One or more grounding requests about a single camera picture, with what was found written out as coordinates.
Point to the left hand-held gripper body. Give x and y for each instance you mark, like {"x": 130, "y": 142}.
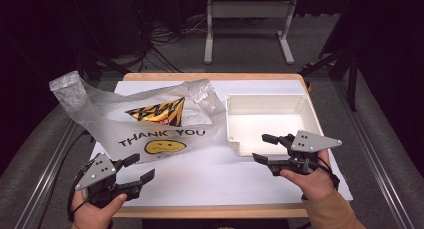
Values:
{"x": 95, "y": 172}

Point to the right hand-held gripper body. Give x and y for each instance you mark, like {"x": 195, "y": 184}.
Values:
{"x": 305, "y": 149}

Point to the translucent plastic bag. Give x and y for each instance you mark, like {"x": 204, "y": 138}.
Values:
{"x": 100, "y": 129}

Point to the yellow black snack packet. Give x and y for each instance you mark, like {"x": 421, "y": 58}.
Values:
{"x": 160, "y": 114}

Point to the person's right hand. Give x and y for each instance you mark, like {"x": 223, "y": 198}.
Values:
{"x": 313, "y": 185}

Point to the person's left hand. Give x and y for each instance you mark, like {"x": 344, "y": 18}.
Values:
{"x": 95, "y": 217}

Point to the white plastic box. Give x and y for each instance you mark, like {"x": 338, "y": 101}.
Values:
{"x": 266, "y": 122}

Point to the black metal stand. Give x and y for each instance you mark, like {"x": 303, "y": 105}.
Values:
{"x": 346, "y": 65}

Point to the white metal stand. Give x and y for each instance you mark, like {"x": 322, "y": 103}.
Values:
{"x": 250, "y": 9}

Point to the aluminium rail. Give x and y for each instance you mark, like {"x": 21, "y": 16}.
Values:
{"x": 43, "y": 175}
{"x": 373, "y": 149}

